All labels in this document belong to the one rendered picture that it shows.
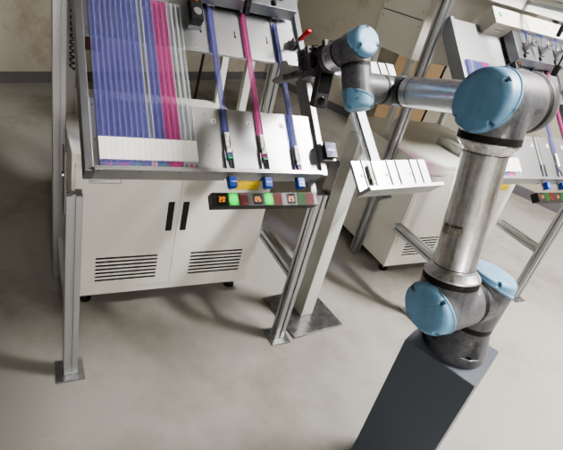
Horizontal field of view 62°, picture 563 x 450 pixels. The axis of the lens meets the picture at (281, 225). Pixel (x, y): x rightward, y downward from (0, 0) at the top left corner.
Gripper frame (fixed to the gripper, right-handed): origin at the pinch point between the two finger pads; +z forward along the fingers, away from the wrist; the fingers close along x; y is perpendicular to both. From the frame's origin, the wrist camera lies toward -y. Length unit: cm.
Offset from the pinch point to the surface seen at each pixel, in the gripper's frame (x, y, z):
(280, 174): 7.0, -27.1, -2.3
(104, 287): 49, -63, 58
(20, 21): 71, 108, 264
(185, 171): 35.6, -26.9, -2.6
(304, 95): -8.0, -0.1, 7.2
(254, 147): 13.5, -19.0, 1.2
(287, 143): 2.1, -17.1, 1.7
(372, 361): -45, -97, 22
